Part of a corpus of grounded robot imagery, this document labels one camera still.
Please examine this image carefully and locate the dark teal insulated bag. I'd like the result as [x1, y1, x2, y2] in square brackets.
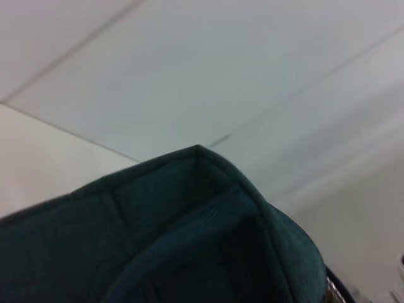
[0, 144, 359, 303]

